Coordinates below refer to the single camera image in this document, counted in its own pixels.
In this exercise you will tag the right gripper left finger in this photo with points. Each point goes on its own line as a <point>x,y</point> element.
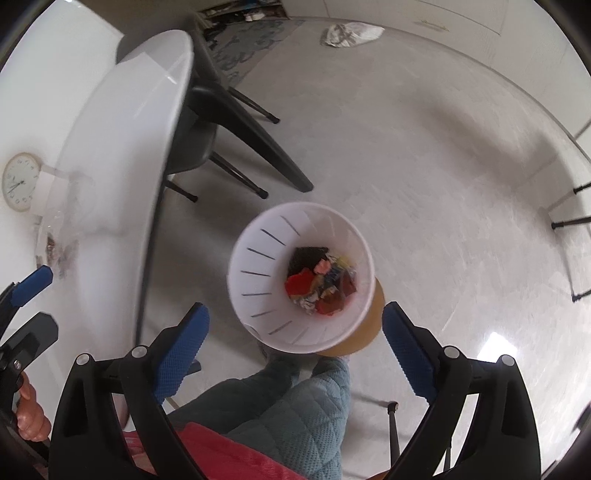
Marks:
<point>88,441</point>

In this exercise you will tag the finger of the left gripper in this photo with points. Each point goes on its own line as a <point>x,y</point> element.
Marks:
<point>24,291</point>

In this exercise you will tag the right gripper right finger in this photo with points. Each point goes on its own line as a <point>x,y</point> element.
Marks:
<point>502,441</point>

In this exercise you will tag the red paper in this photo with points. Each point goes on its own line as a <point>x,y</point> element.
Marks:
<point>332,303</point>

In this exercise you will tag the red snack wrapper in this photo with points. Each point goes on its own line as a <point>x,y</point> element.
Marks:
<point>301,284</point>

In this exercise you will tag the white plastic trash bin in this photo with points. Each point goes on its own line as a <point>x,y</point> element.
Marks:
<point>258,269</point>

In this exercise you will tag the person's left hand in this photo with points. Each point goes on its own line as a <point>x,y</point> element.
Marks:
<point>32,423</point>

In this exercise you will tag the clear bag with snacks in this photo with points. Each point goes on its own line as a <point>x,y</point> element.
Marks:
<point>60,256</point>

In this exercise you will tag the white box by clock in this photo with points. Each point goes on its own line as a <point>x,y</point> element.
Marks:
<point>50,193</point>

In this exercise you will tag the teal quilted pants leg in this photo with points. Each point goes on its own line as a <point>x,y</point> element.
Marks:
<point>299,424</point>

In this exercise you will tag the black chair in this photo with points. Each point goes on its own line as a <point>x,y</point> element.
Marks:
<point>209,103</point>

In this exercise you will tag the patterned floor rug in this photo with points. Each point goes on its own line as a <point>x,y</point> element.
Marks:
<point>241,45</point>

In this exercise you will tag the white bag on floor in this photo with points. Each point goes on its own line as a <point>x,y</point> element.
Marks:
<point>351,34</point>

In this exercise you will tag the round wall clock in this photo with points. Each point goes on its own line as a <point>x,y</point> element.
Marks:
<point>19,179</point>

